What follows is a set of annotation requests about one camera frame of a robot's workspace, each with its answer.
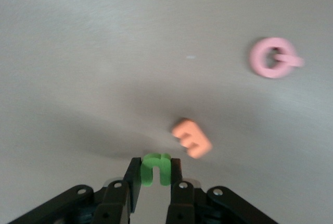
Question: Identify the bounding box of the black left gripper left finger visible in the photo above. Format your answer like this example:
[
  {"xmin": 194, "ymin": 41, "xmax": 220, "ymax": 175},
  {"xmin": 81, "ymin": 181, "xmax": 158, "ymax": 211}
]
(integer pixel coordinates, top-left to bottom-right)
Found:
[{"xmin": 7, "ymin": 157, "xmax": 143, "ymax": 224}]

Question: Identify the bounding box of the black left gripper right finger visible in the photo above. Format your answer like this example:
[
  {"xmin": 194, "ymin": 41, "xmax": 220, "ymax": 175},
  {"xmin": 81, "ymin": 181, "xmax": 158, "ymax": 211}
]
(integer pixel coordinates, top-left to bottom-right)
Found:
[{"xmin": 166, "ymin": 158, "xmax": 278, "ymax": 224}]

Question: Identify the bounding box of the green foam letter u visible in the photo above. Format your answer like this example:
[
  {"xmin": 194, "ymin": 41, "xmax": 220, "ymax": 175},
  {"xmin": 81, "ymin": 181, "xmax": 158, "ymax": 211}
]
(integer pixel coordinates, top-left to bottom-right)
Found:
[{"xmin": 140, "ymin": 153, "xmax": 172, "ymax": 188}]

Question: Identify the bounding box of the orange foam letter E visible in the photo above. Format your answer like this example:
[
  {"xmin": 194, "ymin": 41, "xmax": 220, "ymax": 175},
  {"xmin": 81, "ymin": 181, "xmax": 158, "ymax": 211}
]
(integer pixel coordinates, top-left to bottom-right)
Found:
[{"xmin": 171, "ymin": 117, "xmax": 213, "ymax": 159}]

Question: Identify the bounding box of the pink foam letter Q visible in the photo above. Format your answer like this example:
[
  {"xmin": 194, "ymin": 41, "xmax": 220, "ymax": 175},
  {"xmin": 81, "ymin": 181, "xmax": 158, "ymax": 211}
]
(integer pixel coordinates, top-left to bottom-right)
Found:
[{"xmin": 249, "ymin": 37, "xmax": 305, "ymax": 79}]

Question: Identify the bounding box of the brown table cover sheet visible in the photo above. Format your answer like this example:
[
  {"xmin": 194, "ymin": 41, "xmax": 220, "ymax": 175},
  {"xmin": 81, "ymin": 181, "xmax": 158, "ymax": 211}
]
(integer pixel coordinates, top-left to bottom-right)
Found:
[{"xmin": 0, "ymin": 0, "xmax": 333, "ymax": 224}]

